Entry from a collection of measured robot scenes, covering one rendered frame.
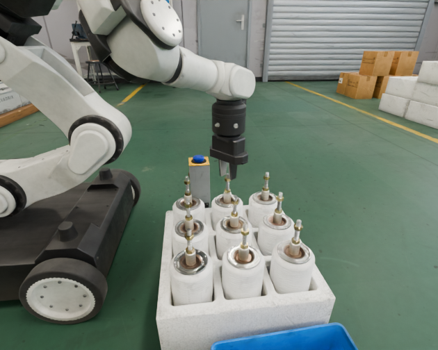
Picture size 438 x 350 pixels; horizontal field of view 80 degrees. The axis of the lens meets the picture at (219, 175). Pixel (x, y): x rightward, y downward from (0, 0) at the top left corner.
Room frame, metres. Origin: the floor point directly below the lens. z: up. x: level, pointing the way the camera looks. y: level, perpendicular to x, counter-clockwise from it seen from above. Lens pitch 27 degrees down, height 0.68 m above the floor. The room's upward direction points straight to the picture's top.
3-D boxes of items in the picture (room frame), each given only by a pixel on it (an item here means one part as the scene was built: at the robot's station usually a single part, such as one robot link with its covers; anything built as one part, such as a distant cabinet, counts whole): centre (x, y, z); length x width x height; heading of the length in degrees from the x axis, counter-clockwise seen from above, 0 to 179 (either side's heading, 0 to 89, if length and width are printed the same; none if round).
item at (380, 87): (3.88, -2.33, 0.15); 0.30 x 0.24 x 0.30; 6
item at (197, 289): (0.42, 0.06, 0.16); 0.10 x 0.10 x 0.18
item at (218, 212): (0.67, -0.03, 0.16); 0.10 x 0.10 x 0.18
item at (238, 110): (0.69, -0.03, 0.57); 0.11 x 0.11 x 0.11; 54
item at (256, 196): (0.69, -0.14, 0.25); 0.08 x 0.08 x 0.01
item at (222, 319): (0.56, -0.04, 0.09); 0.39 x 0.39 x 0.18; 7
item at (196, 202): (0.66, 0.09, 0.25); 0.08 x 0.08 x 0.01
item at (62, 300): (0.47, 0.40, 0.10); 0.20 x 0.05 x 0.20; 95
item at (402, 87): (2.88, -2.10, 0.27); 0.39 x 0.39 x 0.18; 8
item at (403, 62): (3.91, -2.51, 0.45); 0.30 x 0.24 x 0.30; 3
